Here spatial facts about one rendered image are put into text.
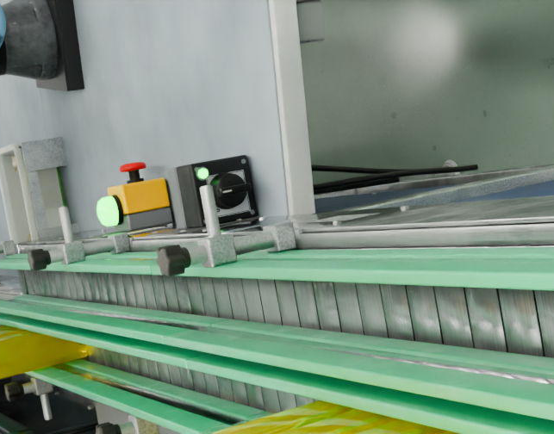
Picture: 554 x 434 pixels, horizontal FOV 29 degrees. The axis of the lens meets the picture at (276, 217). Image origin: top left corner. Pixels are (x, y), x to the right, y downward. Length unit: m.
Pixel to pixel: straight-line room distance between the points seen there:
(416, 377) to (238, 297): 0.45
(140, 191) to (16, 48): 0.43
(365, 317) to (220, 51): 0.56
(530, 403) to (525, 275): 0.08
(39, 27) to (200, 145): 0.52
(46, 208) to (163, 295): 0.75
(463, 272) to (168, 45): 0.95
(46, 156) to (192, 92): 0.64
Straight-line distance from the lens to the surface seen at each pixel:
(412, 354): 0.82
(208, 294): 1.22
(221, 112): 1.41
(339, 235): 0.94
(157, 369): 1.43
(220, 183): 1.30
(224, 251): 0.97
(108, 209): 1.59
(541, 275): 0.60
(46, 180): 2.07
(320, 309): 0.99
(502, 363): 0.74
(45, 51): 1.91
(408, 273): 0.70
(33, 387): 1.71
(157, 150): 1.63
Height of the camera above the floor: 1.35
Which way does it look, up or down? 27 degrees down
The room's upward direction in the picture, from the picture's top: 102 degrees counter-clockwise
